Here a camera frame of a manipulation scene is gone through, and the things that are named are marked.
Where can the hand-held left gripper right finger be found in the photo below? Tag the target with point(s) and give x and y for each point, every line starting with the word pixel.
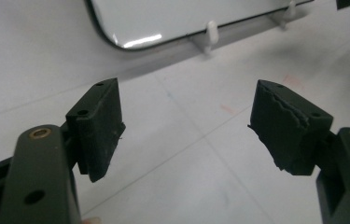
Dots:
pixel 284 133

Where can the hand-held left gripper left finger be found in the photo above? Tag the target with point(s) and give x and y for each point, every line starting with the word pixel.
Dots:
pixel 96 130

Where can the white whiteboard stand foot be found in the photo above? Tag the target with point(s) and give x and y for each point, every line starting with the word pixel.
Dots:
pixel 289 12
pixel 212 32

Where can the white whiteboard with black rim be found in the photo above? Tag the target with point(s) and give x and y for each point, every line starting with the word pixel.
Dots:
pixel 179 15

